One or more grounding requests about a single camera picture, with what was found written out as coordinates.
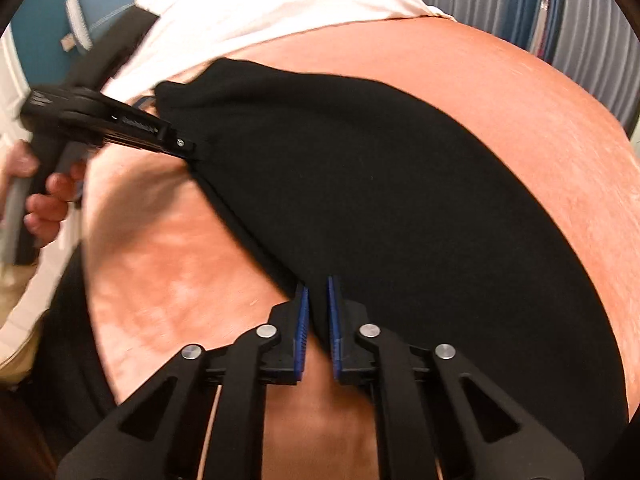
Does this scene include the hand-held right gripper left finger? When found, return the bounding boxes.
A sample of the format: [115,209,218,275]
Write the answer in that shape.
[56,282,312,480]

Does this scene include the orange plush blanket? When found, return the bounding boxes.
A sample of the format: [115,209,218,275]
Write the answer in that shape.
[82,17,637,480]

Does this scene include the white mesh headboard pad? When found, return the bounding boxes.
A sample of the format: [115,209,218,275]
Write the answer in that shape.
[61,0,95,54]

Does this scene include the white blanket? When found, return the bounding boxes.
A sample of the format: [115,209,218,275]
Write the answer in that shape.
[100,0,457,107]

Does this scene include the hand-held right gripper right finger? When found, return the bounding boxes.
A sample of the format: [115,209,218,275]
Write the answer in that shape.
[326,275,586,480]

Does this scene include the person's light clothing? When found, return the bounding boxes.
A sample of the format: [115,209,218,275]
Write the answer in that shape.
[0,237,83,387]

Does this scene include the blue curtain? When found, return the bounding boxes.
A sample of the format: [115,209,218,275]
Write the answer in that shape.
[525,0,568,63]

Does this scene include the black pants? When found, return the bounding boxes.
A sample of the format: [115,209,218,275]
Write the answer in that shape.
[154,57,630,480]

